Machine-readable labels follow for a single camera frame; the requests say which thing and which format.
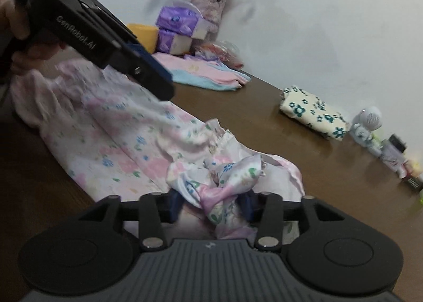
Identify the pink floral ruffled garment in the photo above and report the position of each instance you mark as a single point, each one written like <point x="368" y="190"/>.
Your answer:
<point x="125" y="130"/>

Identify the black battery charger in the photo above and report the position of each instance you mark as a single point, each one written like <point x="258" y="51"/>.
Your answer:
<point x="398" y="144"/>

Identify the yellow mug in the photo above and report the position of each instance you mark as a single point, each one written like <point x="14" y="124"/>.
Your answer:
<point x="145" y="35"/>

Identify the folded cream green-flowered cloth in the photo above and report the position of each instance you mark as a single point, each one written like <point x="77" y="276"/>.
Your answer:
<point x="314" y="113"/>

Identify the green and white small box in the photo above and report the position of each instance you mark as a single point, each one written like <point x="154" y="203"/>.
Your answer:
<point x="377" y="145"/>

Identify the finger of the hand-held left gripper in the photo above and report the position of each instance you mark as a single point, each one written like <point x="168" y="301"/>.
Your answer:
<point x="148" y="82"/>
<point x="155" y="63"/>

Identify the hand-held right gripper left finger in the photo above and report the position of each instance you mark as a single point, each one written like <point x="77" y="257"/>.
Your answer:
<point x="174" y="204"/>

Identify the folded pink and blue clothes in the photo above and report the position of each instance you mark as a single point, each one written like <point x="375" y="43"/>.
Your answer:
<point x="198" y="72"/>

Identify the white tube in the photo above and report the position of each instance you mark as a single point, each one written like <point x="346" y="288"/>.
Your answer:
<point x="402" y="171"/>

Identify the purple tissue pack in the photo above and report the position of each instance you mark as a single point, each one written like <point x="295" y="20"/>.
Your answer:
<point x="180" y="20"/>
<point x="172" y="42"/>

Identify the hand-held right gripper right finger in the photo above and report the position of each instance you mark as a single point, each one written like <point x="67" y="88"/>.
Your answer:
<point x="246" y="205"/>

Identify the clear plastic snack bag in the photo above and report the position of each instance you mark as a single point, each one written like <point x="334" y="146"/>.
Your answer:
<point x="221" y="54"/>

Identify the pale purple vase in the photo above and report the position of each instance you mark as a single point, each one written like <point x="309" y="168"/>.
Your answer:
<point x="208" y="7"/>

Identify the white robot-shaped speaker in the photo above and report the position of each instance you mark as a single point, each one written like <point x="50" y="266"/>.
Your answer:
<point x="365" y="126"/>

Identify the person's left hand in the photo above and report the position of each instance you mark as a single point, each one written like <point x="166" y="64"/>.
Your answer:
<point x="18" y="22"/>

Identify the grey printed tin box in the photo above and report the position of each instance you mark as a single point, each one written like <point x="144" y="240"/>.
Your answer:
<point x="392" y="158"/>

